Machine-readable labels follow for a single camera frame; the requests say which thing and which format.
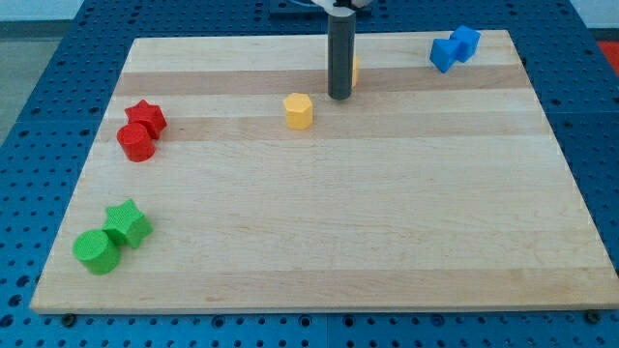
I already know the blue cube block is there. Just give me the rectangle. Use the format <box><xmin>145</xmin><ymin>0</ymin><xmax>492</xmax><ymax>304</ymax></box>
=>
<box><xmin>450</xmin><ymin>25</ymin><xmax>482</xmax><ymax>63</ymax></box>

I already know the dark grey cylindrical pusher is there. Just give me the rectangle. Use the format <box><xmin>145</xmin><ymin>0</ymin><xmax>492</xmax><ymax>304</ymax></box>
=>
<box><xmin>327</xmin><ymin>6</ymin><xmax>356</xmax><ymax>101</ymax></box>

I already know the blue bowtie block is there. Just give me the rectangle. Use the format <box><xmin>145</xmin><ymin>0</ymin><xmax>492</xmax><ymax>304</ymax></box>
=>
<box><xmin>429</xmin><ymin>39</ymin><xmax>460</xmax><ymax>73</ymax></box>

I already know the yellow heart block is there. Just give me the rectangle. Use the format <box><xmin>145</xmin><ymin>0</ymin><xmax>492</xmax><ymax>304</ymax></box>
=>
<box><xmin>351</xmin><ymin>55</ymin><xmax>359</xmax><ymax>89</ymax></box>

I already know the green cylinder block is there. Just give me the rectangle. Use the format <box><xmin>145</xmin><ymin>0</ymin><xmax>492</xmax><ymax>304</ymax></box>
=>
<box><xmin>73</xmin><ymin>229</ymin><xmax>121</xmax><ymax>276</ymax></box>

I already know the green star block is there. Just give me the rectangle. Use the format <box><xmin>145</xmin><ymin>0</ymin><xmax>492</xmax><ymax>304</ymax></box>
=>
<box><xmin>102</xmin><ymin>198</ymin><xmax>153</xmax><ymax>249</ymax></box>

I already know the red star block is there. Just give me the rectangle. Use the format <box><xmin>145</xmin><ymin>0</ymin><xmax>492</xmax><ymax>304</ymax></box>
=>
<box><xmin>125</xmin><ymin>100</ymin><xmax>167</xmax><ymax>140</ymax></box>

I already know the red cylinder block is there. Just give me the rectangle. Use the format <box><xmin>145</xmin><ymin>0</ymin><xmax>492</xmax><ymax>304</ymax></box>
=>
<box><xmin>116</xmin><ymin>123</ymin><xmax>155</xmax><ymax>162</ymax></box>

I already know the light wooden board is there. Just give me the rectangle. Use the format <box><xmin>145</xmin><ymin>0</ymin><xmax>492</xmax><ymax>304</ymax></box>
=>
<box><xmin>31</xmin><ymin>30</ymin><xmax>618</xmax><ymax>314</ymax></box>

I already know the yellow hexagon block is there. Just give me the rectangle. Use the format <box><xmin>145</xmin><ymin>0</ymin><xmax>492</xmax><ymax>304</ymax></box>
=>
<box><xmin>282</xmin><ymin>93</ymin><xmax>313</xmax><ymax>131</ymax></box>

